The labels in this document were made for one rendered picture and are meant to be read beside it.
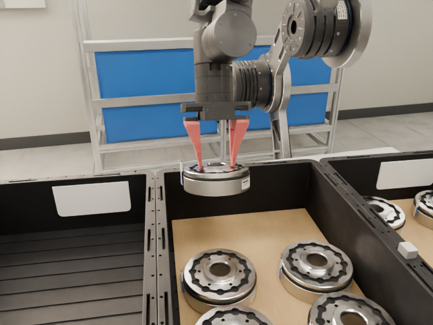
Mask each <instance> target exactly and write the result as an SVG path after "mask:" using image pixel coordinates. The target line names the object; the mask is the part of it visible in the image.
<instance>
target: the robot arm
mask: <svg viewBox="0 0 433 325"><path fill-rule="evenodd" d="M252 4H253V0H190V5H189V14H188V21H193V22H196V23H202V24H204V26H203V27H202V28H200V29H198V30H195V31H193V51H194V67H195V100H196V103H182V104H180V112H181V113H186V112H197V117H184V126H185V128H186V130H187V133H188V135H189V138H190V139H191V142H192V144H193V146H194V149H195V153H196V157H197V161H198V167H199V168H200V169H202V150H201V140H200V123H199V122H198V120H200V121H212V120H229V149H230V161H231V164H232V168H234V167H235V163H236V157H237V154H238V149H239V147H240V144H241V142H242V139H243V138H244V135H245V133H246V130H247V128H248V126H249V115H235V110H240V111H250V110H251V101H239V102H233V67H232V66H230V65H232V61H234V60H236V59H238V58H241V57H243V56H245V55H247V54H248V53H249V52H250V51H251V50H252V49H253V48H254V46H255V43H256V27H255V24H254V22H253V21H252V19H251V15H252ZM230 119H231V120H230Z"/></svg>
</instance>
